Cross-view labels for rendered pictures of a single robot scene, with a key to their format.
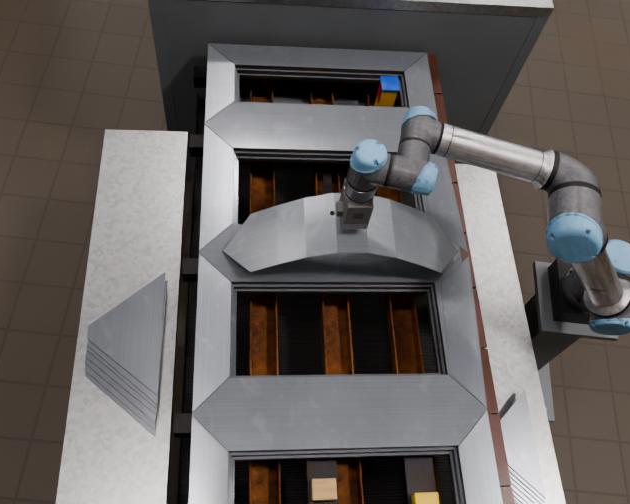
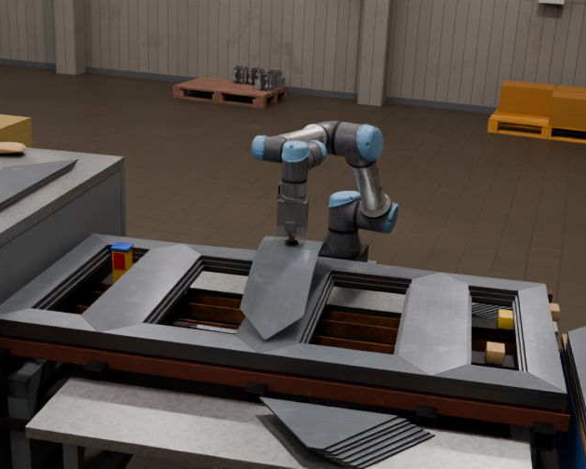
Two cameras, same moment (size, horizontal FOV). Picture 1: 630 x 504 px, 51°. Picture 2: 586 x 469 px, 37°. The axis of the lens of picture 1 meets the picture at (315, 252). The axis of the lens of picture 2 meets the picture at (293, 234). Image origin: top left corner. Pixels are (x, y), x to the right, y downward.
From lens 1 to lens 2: 224 cm
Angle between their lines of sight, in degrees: 62
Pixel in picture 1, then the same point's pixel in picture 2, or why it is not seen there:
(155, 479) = (477, 440)
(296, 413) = (435, 333)
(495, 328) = (356, 296)
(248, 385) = (406, 348)
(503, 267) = not seen: hidden behind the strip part
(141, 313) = (303, 414)
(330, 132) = (154, 280)
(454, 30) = (93, 207)
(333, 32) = (42, 252)
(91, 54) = not seen: outside the picture
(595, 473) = not seen: hidden behind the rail
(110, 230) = (179, 437)
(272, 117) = (117, 301)
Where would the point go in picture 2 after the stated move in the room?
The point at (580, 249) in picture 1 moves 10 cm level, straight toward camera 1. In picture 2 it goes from (378, 142) to (396, 149)
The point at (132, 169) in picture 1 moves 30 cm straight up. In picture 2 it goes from (100, 415) to (97, 304)
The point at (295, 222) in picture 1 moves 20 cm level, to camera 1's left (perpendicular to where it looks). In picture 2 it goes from (273, 272) to (241, 296)
